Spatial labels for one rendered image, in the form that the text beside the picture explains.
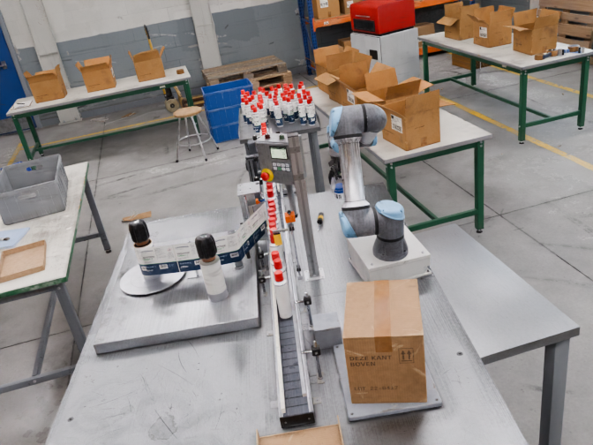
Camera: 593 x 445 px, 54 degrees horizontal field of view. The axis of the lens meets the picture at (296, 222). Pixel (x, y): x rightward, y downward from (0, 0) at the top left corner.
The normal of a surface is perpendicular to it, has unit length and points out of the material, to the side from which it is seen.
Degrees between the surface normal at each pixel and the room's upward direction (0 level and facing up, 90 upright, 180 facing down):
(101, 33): 90
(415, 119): 91
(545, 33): 88
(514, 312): 0
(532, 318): 0
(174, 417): 0
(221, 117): 90
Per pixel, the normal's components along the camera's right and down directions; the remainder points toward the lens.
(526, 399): -0.14, -0.88
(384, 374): -0.12, 0.47
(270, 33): 0.25, 0.41
